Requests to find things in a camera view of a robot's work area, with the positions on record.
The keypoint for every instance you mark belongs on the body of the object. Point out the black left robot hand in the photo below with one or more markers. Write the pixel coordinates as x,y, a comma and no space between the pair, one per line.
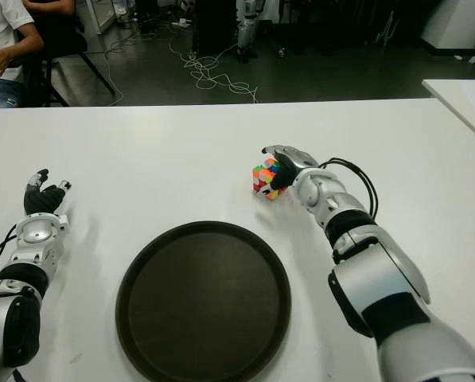
42,201

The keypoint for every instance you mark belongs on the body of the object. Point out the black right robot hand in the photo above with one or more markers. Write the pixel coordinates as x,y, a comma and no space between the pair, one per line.
290,167

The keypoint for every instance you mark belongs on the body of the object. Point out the multicoloured Rubik's cube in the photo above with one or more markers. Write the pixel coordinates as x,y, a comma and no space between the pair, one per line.
265,177

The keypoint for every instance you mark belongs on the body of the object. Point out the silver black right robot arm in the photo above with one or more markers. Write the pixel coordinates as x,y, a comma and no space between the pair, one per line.
380,270

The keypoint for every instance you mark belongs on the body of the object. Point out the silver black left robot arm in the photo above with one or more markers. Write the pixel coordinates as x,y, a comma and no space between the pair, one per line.
30,238

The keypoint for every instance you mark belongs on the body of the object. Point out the dark brown round plate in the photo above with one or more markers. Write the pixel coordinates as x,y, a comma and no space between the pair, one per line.
203,302

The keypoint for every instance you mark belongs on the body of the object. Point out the black chair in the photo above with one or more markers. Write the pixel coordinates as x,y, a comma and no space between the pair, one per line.
46,75

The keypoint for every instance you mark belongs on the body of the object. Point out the silver humanoid robot legs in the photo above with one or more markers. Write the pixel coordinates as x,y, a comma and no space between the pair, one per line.
247,28

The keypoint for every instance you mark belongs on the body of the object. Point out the black cabinet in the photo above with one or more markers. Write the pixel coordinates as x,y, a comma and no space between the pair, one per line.
215,24

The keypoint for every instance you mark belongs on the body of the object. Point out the person in black shirt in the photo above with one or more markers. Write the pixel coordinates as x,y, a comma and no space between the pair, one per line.
58,28

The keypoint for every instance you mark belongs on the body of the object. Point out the white power strip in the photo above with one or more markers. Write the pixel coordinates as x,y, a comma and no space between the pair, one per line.
181,24

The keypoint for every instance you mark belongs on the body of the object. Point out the white side table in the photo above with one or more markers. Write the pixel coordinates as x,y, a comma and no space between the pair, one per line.
464,95

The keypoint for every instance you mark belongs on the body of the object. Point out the white cabinet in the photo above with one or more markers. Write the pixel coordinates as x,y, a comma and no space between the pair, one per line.
98,16

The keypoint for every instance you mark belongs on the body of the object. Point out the white machine housing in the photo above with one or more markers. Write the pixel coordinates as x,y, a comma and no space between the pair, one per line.
460,24

